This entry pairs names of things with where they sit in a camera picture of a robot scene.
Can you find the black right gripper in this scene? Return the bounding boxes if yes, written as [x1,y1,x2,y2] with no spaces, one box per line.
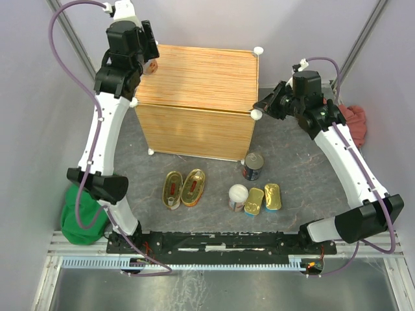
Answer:
[254,81,304,121]

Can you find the tall white-lid can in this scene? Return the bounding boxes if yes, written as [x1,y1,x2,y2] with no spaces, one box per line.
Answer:
[228,184,248,212]
[143,59,158,75]

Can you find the wooden cube cabinet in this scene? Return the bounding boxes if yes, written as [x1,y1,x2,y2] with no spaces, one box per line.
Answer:
[135,45,263,161]

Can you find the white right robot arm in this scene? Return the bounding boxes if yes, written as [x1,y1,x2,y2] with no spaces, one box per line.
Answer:
[254,70,404,253]

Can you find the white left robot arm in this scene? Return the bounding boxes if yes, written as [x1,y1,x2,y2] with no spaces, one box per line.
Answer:
[67,20,160,253]

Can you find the dark blue round can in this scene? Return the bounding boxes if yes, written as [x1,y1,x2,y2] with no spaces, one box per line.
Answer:
[243,152,265,181]

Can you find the red cloth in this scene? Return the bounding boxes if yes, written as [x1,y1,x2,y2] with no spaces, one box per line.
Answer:
[337,104,367,148]

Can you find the gold rectangular tin right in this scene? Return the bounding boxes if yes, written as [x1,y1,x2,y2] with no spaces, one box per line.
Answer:
[265,183,282,213]

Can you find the gold rectangular tin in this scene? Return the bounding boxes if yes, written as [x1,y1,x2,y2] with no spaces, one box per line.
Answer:
[244,187,265,217]
[265,183,282,213]

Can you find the gold rectangular tin left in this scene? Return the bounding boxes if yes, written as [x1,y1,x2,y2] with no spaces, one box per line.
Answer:
[244,187,265,217]

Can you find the red oval tin right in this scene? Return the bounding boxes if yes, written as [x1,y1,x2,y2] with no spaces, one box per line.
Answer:
[180,168,206,207]

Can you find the red oval tin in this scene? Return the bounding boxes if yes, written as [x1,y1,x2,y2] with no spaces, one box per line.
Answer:
[180,168,206,207]
[162,171,183,210]

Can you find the red oval tin left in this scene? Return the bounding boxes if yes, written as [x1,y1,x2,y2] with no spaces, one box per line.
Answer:
[162,171,183,210]

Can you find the green cloth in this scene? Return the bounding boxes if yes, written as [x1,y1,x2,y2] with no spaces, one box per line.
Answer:
[60,185,109,245]

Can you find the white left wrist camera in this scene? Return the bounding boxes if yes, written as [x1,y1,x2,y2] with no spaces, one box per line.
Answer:
[103,0,141,27]

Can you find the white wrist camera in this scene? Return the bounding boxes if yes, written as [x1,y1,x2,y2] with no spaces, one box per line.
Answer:
[103,0,141,27]
[292,58,309,73]

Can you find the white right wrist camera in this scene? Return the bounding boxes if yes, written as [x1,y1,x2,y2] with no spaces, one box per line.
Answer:
[292,58,309,73]

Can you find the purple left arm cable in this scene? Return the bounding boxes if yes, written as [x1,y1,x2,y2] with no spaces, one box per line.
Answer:
[48,0,173,278]

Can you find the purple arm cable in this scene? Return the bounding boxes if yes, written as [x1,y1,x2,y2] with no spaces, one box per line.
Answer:
[306,56,397,278]
[48,0,173,278]

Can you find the light blue cable duct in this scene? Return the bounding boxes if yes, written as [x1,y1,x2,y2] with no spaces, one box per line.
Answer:
[60,254,324,270]

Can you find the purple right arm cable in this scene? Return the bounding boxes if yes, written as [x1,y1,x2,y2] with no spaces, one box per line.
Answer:
[306,56,397,278]

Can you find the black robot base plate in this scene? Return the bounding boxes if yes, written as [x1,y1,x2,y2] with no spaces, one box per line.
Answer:
[106,230,337,264]

